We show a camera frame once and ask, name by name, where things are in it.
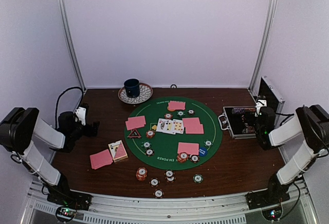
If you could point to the patterned ceramic saucer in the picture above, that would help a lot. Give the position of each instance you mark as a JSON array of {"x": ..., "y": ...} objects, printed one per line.
[{"x": 146, "y": 92}]

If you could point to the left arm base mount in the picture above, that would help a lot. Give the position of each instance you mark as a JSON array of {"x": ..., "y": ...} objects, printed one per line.
[{"x": 78, "y": 201}]

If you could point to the red-backed card deck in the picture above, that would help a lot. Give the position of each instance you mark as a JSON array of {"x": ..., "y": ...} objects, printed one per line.
[{"x": 101, "y": 159}]

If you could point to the card box under deck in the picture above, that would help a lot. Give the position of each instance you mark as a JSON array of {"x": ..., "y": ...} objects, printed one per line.
[{"x": 117, "y": 151}]

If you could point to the aluminium poker chip case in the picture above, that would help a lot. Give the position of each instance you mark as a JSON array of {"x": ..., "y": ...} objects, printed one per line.
[{"x": 239, "y": 120}]

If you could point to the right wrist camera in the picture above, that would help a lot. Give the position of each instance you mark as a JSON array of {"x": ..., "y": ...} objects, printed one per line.
[{"x": 258, "y": 105}]

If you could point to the hundred chips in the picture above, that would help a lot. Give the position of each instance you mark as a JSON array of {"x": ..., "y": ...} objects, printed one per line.
[
  {"x": 194, "y": 158},
  {"x": 191, "y": 112}
]

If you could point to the green twenty chips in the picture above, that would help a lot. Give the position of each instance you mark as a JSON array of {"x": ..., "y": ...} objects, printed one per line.
[{"x": 181, "y": 113}]

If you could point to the red five chips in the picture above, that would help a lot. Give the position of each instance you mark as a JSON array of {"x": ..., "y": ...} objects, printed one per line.
[
  {"x": 182, "y": 157},
  {"x": 168, "y": 116},
  {"x": 150, "y": 134}
]

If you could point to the red pip face-up card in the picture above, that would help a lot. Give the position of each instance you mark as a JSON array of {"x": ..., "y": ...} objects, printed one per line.
[{"x": 178, "y": 126}]

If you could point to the hundred chip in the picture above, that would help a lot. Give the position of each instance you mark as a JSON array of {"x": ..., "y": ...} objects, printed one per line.
[
  {"x": 149, "y": 152},
  {"x": 154, "y": 182},
  {"x": 170, "y": 179},
  {"x": 169, "y": 173},
  {"x": 158, "y": 193}
]

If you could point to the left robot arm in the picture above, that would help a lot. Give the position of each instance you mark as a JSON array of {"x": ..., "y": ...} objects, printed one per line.
[{"x": 21, "y": 126}]

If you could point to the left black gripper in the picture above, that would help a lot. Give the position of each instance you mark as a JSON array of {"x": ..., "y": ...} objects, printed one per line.
[{"x": 94, "y": 129}]

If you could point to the round green poker mat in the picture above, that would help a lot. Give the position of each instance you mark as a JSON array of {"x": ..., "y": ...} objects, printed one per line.
[{"x": 165, "y": 145}]

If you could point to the red five chip stack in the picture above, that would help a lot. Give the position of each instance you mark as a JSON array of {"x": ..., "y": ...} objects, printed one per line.
[{"x": 141, "y": 174}]

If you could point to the green twenty chip stack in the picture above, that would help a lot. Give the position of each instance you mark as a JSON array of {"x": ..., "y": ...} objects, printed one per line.
[{"x": 198, "y": 178}]

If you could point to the four of spades card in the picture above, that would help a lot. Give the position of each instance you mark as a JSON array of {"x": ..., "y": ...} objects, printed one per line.
[{"x": 169, "y": 127}]

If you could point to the dark blue mug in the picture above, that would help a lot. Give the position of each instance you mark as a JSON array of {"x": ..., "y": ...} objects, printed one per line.
[{"x": 132, "y": 88}]

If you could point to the aluminium frame post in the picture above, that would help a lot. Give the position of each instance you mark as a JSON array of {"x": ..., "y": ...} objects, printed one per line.
[
  {"x": 70, "y": 45},
  {"x": 271, "y": 11}
]

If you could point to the dealt red-backed card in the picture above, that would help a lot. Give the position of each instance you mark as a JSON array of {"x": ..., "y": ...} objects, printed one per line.
[{"x": 131, "y": 124}]

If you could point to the blue small blind button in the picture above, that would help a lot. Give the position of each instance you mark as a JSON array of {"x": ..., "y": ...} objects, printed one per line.
[{"x": 203, "y": 152}]

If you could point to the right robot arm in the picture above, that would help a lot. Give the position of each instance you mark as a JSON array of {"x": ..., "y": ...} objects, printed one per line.
[{"x": 308, "y": 128}]

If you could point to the left aluminium frame post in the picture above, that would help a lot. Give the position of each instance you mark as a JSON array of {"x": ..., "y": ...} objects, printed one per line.
[{"x": 70, "y": 45}]

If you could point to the right aluminium frame post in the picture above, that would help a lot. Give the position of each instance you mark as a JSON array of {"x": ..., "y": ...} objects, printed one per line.
[{"x": 271, "y": 11}]

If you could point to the face-down community card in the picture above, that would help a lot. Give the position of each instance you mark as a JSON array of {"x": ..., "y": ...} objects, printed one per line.
[
  {"x": 191, "y": 122},
  {"x": 194, "y": 129}
]

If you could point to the queen of hearts card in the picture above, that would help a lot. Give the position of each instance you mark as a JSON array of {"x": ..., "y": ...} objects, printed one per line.
[{"x": 162, "y": 125}]

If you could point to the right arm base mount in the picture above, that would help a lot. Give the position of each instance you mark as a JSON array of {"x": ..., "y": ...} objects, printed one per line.
[{"x": 262, "y": 199}]

